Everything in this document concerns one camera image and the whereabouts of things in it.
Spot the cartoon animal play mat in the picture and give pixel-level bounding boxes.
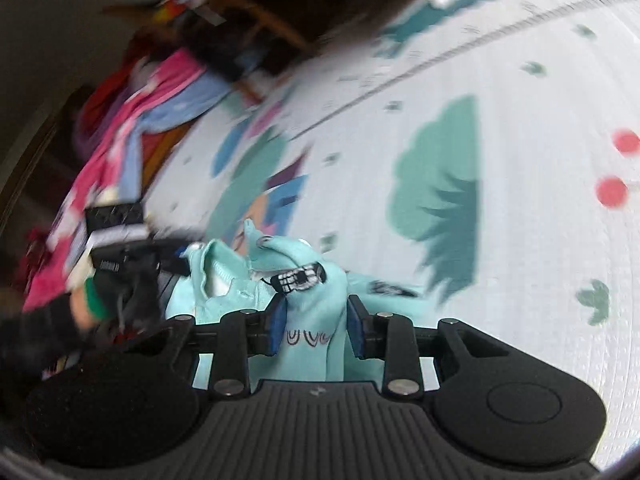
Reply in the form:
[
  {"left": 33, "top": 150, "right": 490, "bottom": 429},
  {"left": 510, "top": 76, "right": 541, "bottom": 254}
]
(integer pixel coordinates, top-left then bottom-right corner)
[{"left": 140, "top": 0, "right": 640, "bottom": 473}]

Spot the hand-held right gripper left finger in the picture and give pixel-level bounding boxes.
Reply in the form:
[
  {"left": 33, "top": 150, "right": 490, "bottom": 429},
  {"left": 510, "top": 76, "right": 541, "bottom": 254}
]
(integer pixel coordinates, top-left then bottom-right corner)
[{"left": 127, "top": 292, "right": 289, "bottom": 397}]

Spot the light blue cloth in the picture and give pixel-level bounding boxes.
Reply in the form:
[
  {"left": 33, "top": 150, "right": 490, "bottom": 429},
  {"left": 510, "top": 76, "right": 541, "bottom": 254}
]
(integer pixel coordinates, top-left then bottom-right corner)
[{"left": 119, "top": 74, "right": 228, "bottom": 202}]

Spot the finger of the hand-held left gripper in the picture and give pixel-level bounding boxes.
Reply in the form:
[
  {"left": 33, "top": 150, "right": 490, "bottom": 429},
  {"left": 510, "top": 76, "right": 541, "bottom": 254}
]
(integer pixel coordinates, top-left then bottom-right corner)
[{"left": 150, "top": 239, "right": 194, "bottom": 277}]

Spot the pile of pink clothes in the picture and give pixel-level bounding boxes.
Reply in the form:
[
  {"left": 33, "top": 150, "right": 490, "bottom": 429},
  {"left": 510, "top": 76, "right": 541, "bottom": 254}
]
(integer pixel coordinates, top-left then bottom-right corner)
[{"left": 22, "top": 49, "right": 212, "bottom": 312}]

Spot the teal printed child garment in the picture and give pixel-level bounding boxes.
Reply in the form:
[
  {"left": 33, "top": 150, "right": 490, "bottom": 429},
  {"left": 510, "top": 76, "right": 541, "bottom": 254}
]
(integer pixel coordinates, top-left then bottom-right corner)
[{"left": 164, "top": 219, "right": 437, "bottom": 397}]

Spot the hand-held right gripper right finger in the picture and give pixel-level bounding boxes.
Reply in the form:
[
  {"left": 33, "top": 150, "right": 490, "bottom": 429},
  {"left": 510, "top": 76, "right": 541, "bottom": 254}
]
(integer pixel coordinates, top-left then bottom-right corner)
[{"left": 346, "top": 294, "right": 507, "bottom": 397}]

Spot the wooden chair leg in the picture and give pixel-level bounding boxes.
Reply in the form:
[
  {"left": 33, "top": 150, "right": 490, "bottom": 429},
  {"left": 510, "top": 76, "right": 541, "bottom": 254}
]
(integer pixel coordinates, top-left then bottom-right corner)
[{"left": 222, "top": 0, "right": 313, "bottom": 53}]

